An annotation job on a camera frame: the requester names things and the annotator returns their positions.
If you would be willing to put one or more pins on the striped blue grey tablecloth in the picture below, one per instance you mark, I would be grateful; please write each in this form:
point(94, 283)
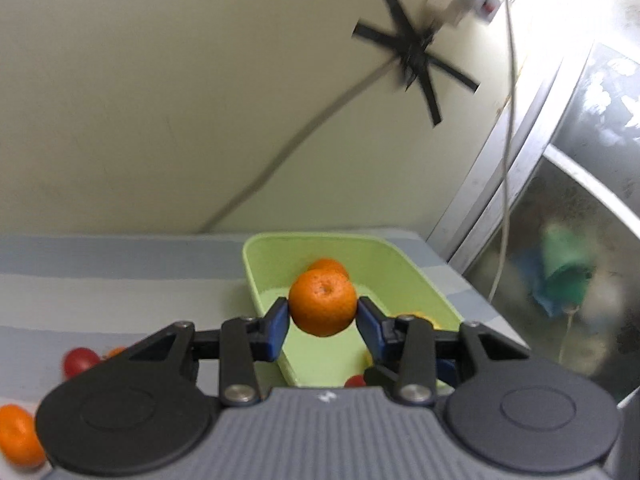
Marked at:
point(125, 285)

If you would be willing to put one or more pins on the light green plastic basket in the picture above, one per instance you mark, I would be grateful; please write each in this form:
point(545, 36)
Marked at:
point(280, 260)

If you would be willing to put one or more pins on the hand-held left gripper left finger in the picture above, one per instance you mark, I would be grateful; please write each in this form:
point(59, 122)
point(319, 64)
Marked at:
point(274, 332)

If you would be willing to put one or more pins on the small red tomato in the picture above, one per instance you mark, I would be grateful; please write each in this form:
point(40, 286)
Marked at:
point(356, 381)

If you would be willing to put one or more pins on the aluminium window frame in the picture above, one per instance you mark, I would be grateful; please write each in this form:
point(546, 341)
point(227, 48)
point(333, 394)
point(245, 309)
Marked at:
point(475, 195)

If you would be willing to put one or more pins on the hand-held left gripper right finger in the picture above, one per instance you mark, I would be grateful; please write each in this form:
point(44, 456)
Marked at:
point(369, 322)

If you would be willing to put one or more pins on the black tape cross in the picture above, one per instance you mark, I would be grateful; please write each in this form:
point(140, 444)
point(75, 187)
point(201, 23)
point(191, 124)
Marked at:
point(415, 45)

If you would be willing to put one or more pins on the orange mandarin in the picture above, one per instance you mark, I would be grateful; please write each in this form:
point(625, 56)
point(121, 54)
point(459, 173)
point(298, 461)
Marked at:
point(17, 435)
point(327, 264)
point(322, 302)
point(117, 351)

